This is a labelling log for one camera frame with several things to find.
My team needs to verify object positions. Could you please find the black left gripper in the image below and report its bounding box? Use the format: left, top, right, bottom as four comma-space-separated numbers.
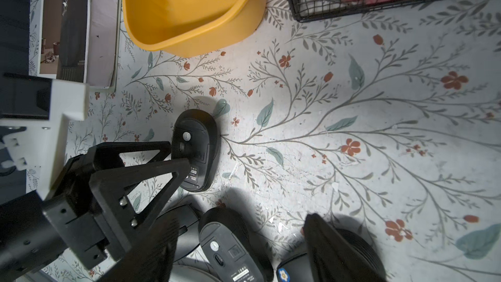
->
1, 141, 190, 281

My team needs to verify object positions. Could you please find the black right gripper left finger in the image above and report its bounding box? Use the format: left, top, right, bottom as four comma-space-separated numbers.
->
99, 211, 180, 281

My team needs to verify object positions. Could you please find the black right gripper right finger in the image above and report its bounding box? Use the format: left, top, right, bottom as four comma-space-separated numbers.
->
303, 214, 386, 281

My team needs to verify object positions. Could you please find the black mouse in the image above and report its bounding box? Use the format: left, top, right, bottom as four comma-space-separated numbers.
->
276, 228, 386, 281
198, 207, 273, 282
157, 204, 200, 261
171, 109, 220, 193

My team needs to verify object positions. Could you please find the white mouse upside down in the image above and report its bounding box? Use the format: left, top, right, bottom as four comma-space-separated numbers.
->
169, 265, 220, 282

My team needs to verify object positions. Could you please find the yellow plastic storage box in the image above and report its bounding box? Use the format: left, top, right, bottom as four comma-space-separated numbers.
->
122, 0, 266, 57

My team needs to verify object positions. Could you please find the floral table mat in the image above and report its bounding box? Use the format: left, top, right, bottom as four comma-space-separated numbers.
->
66, 0, 500, 281

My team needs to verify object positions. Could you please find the interior design trends book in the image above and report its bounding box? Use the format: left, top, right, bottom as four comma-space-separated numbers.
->
29, 0, 121, 91

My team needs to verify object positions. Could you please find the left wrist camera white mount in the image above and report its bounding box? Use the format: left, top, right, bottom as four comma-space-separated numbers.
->
1, 73, 90, 198

